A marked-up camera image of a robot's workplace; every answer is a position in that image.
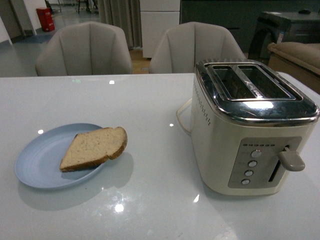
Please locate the right grey upholstered chair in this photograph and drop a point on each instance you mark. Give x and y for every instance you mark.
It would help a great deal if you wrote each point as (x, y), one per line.
(181, 47)

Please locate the white cabinet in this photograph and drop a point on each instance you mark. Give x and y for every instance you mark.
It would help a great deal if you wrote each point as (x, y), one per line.
(157, 16)

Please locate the black appliance with door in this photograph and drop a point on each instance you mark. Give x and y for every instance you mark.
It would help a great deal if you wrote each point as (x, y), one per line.
(278, 27)

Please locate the dark grey kitchen counter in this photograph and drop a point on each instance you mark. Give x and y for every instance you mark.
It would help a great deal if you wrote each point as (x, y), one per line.
(239, 16)

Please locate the light blue round plate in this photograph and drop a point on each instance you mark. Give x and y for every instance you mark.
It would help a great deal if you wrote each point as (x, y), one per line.
(37, 166)

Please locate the grey upholstered chair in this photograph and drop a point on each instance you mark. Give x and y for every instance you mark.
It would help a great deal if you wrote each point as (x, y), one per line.
(181, 47)
(84, 49)

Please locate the beige sofa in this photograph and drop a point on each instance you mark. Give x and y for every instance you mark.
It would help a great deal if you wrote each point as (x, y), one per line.
(300, 60)

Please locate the black computer mouse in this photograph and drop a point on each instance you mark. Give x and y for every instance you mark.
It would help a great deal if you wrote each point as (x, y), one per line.
(304, 11)

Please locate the red box on floor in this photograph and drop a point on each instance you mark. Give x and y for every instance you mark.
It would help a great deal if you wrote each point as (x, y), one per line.
(45, 18)

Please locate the slice of brown bread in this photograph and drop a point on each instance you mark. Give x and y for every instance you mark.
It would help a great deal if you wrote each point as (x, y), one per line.
(91, 149)

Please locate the cream and chrome toaster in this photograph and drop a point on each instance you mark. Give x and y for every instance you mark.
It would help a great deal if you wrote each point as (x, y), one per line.
(242, 115)

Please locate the grey toaster lever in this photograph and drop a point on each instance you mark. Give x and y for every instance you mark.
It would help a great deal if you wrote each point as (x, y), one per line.
(291, 160)

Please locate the grey curtain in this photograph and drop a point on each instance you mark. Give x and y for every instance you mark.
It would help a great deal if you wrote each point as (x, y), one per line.
(126, 15)

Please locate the left grey upholstered chair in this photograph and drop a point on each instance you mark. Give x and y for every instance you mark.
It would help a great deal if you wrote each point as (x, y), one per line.
(84, 49)

